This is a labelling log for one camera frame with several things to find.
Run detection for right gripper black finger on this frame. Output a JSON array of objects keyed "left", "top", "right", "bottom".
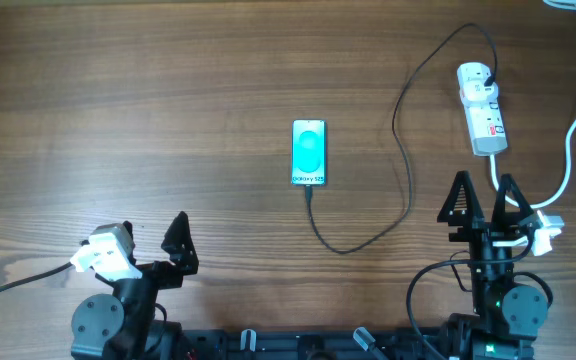
[
  {"left": 489, "top": 173, "right": 538, "bottom": 232},
  {"left": 437, "top": 171, "right": 485, "bottom": 229}
]

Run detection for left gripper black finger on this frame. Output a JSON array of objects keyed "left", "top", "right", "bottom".
[
  {"left": 120, "top": 221, "right": 136, "bottom": 265},
  {"left": 161, "top": 211, "right": 199, "bottom": 276}
]

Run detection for black charging cable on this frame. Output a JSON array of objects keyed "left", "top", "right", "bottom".
[{"left": 303, "top": 22, "right": 499, "bottom": 256}]

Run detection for blue Galaxy S25 smartphone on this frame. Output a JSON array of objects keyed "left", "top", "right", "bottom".
[{"left": 291, "top": 119, "right": 327, "bottom": 186}]

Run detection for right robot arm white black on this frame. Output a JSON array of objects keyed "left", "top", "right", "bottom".
[{"left": 430, "top": 171, "right": 563, "bottom": 359}]

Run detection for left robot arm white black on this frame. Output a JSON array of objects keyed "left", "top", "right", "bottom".
[{"left": 70, "top": 212, "right": 199, "bottom": 359}]

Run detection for white power strip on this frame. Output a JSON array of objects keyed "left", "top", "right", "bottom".
[{"left": 457, "top": 62, "right": 508, "bottom": 157}]

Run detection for white power strip cord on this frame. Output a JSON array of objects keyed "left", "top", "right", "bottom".
[{"left": 489, "top": 0, "right": 576, "bottom": 210}]

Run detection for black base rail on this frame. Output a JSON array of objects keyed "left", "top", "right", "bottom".
[{"left": 177, "top": 327, "right": 534, "bottom": 360}]

